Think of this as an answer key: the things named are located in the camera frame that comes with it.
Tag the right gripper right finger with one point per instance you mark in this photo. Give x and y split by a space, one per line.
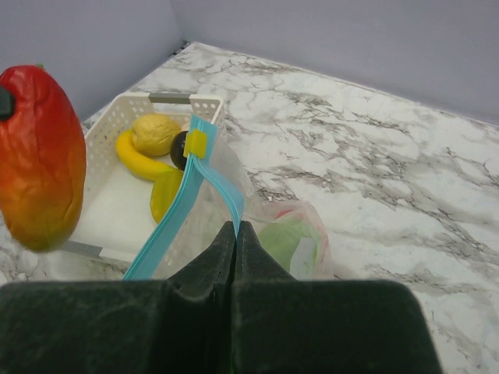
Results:
284 325

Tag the clear zip top bag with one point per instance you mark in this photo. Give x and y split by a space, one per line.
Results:
215 190

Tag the orange red toy mango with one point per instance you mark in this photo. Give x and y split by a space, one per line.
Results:
43 161

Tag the yellow toy starfruit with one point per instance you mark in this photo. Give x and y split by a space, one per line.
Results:
163 193

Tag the yellow toy pear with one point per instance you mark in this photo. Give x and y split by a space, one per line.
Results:
152 134

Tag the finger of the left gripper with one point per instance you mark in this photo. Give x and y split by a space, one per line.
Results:
7 104

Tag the white plastic basket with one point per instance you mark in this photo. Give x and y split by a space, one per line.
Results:
116 220

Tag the yellow toy banana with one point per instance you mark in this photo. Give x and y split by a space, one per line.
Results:
138 164

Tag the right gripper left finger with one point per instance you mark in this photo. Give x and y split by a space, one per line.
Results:
176 325

